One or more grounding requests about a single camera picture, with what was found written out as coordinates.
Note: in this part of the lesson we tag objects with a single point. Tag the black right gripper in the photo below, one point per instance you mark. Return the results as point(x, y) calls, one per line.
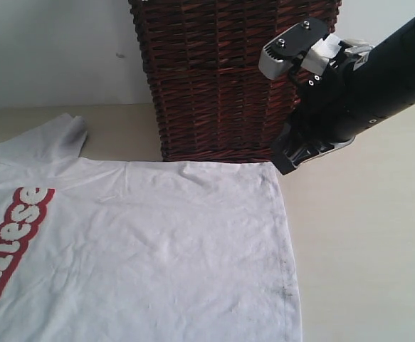
point(347, 101)

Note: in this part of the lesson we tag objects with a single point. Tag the white t-shirt red lettering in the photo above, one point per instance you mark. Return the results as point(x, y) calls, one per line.
point(140, 251)

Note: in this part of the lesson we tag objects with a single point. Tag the dark brown wicker basket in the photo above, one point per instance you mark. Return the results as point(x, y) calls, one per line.
point(201, 61)

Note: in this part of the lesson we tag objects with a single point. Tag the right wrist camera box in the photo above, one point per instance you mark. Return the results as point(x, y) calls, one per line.
point(308, 45)

